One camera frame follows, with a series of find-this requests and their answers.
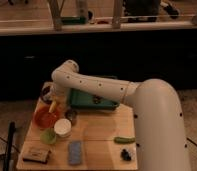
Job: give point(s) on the blue sponge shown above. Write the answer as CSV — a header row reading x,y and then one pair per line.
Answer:
x,y
74,153

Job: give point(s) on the yellow banana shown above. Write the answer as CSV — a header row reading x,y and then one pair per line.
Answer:
x,y
52,107

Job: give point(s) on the green plastic tray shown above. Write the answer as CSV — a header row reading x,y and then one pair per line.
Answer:
x,y
81,100

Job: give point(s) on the brown wooden block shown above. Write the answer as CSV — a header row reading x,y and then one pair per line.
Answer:
x,y
38,155

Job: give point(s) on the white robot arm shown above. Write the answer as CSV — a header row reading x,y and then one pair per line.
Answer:
x,y
161,143

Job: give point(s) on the green pepper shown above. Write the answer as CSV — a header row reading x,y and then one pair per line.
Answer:
x,y
124,140

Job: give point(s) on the red bowl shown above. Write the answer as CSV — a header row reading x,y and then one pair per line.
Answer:
x,y
43,119

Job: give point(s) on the black pole stand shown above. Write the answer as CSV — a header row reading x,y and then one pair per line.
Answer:
x,y
11,131

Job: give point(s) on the white cup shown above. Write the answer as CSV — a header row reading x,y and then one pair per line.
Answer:
x,y
62,127

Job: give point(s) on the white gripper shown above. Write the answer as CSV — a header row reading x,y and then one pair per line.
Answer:
x,y
60,97

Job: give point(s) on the dark grape bunch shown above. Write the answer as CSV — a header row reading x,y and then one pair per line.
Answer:
x,y
97,99

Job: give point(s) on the dark bowl with cloth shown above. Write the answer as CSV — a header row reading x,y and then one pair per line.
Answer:
x,y
45,95

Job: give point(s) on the small metal cup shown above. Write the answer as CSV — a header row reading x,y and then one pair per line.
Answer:
x,y
71,115

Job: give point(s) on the light green cup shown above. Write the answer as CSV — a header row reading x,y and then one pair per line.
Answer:
x,y
48,136

